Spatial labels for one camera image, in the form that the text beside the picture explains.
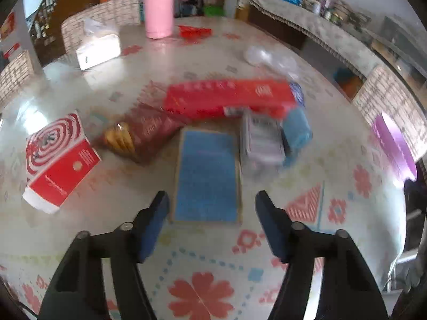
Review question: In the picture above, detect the green plastic bag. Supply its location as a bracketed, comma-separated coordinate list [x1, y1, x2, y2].
[203, 5, 224, 17]

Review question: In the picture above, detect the checkered chair right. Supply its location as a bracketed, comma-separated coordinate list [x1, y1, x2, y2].
[353, 65, 426, 160]

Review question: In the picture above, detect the red white spiral box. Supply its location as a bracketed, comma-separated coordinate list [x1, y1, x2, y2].
[22, 111, 101, 214]

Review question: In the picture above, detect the grey white medicine box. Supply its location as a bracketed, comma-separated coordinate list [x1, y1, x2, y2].
[240, 111, 286, 175]

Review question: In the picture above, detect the brown snack bag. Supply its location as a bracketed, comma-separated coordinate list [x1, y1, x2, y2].
[96, 103, 190, 165]

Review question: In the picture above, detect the clear plastic bag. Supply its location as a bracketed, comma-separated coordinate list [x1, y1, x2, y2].
[243, 45, 299, 81]

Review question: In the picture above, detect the pink thermos bottle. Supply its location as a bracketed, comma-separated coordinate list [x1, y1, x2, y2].
[143, 0, 175, 39]

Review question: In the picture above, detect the blue white crumpled wrapper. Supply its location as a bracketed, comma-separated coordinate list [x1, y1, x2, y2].
[289, 82, 305, 107]

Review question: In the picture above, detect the checkered chair far middle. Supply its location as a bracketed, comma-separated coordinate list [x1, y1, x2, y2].
[61, 0, 140, 54]

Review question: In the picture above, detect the long red carton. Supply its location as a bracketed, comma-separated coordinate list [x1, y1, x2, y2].
[161, 79, 298, 120]

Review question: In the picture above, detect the checkered chair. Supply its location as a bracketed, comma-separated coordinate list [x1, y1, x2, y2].
[61, 0, 140, 54]
[353, 65, 426, 160]
[0, 50, 34, 103]

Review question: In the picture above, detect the red crumpled wrapper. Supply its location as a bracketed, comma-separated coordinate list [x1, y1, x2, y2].
[178, 25, 212, 41]

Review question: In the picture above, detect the sideboard with lace cloth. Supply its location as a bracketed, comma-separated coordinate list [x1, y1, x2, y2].
[238, 0, 385, 80]

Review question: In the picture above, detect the checkered chair far left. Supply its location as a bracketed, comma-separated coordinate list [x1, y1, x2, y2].
[0, 50, 34, 103]

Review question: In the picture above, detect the blue flat cardboard box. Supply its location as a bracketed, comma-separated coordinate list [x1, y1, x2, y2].
[171, 128, 242, 224]

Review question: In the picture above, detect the white tissue pack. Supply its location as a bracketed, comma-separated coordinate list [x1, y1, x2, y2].
[76, 17, 122, 71]

